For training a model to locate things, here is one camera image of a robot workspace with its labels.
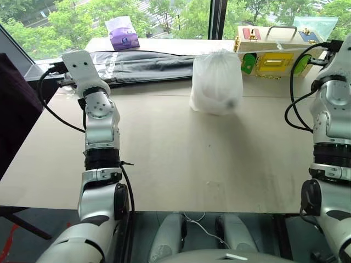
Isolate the white drawstring bag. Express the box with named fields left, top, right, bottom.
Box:
left=189, top=41, right=327, bottom=116

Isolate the clear plastic zip bag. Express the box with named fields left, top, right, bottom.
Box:
left=293, top=15, right=340, bottom=44

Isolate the black racket cover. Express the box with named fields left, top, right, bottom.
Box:
left=88, top=50, right=197, bottom=89

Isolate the wooden lock activity box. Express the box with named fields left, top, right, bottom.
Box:
left=233, top=25, right=329, bottom=81

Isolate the dark purple fabric chair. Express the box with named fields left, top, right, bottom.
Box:
left=0, top=52, right=45, bottom=180

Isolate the purple tissue pack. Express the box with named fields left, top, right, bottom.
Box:
left=104, top=15, right=141, bottom=52

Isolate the black table leg bar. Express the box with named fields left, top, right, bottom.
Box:
left=0, top=205, right=53, bottom=239

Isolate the grey left robot leg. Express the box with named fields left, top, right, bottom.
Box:
left=149, top=213, right=189, bottom=260

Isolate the grey robot leg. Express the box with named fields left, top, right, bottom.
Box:
left=149, top=213, right=189, bottom=260
left=216, top=213, right=260, bottom=251

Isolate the grey right robot leg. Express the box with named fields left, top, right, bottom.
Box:
left=216, top=213, right=260, bottom=251

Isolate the grey robot torso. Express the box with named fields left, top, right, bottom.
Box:
left=153, top=248, right=298, bottom=263

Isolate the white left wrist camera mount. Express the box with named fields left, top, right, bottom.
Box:
left=61, top=50, right=111, bottom=97

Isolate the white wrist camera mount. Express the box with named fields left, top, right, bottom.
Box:
left=61, top=50, right=111, bottom=97
left=322, top=35, right=351, bottom=81

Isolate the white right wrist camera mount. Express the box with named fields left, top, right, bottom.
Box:
left=322, top=35, right=351, bottom=81

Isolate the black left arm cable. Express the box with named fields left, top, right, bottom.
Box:
left=39, top=62, right=135, bottom=215

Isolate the black window frame pillar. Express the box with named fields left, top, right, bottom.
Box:
left=208, top=0, right=227, bottom=41

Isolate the thin white cable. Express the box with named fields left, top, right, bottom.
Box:
left=182, top=210, right=229, bottom=249

